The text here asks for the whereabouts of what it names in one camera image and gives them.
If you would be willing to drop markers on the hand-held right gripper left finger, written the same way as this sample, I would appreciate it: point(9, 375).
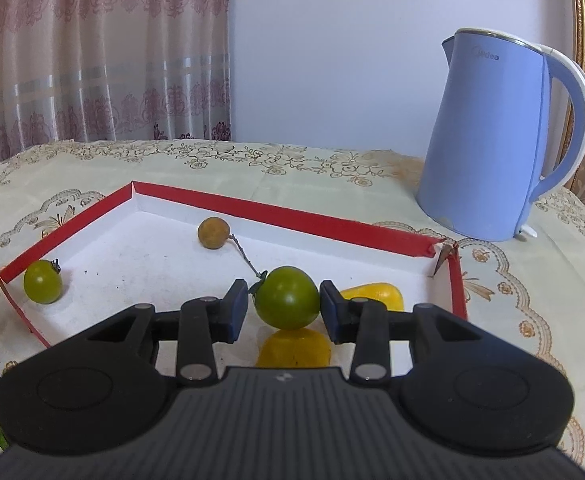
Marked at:
point(230, 312)

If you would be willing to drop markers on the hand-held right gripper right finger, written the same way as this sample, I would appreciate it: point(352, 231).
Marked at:
point(335, 312)

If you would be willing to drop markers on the large green tomato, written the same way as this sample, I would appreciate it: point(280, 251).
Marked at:
point(287, 297)

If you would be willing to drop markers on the small green tomato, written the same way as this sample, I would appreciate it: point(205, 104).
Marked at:
point(42, 282)

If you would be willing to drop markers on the brown longan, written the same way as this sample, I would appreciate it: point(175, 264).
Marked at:
point(214, 232)

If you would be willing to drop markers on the red cardboard box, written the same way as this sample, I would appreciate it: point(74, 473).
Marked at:
point(147, 240)

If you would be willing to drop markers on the blue electric kettle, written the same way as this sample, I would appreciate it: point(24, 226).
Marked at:
point(482, 150)

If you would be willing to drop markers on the pink patterned curtain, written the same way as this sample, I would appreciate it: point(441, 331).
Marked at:
point(97, 60)

